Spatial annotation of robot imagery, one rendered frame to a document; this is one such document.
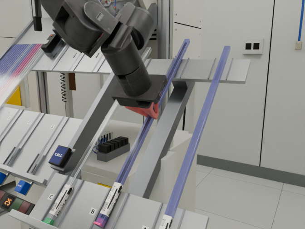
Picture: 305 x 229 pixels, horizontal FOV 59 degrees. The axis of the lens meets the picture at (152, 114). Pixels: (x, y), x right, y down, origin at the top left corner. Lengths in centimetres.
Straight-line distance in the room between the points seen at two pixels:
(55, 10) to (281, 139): 218
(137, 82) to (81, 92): 293
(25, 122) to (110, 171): 34
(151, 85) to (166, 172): 21
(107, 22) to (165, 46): 60
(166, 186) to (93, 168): 49
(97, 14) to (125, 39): 6
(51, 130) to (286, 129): 195
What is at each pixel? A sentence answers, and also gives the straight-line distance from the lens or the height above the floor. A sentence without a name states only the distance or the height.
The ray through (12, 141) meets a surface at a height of 77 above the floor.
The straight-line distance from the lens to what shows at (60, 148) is 71.
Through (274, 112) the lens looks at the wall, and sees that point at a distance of 241.
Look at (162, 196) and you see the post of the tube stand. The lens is 64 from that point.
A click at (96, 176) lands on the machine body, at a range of 107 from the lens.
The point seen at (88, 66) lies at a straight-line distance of 96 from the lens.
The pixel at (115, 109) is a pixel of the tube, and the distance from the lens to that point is 64.
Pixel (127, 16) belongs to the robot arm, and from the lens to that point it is 51.
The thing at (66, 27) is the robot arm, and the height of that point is 107.
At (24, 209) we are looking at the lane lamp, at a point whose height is 66.
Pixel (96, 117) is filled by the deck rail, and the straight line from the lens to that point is 79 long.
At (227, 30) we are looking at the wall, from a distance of 246.
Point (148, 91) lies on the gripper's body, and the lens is 51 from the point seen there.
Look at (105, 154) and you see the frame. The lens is 109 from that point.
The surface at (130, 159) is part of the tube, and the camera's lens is 53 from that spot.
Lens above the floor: 103
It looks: 12 degrees down
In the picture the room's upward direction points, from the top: straight up
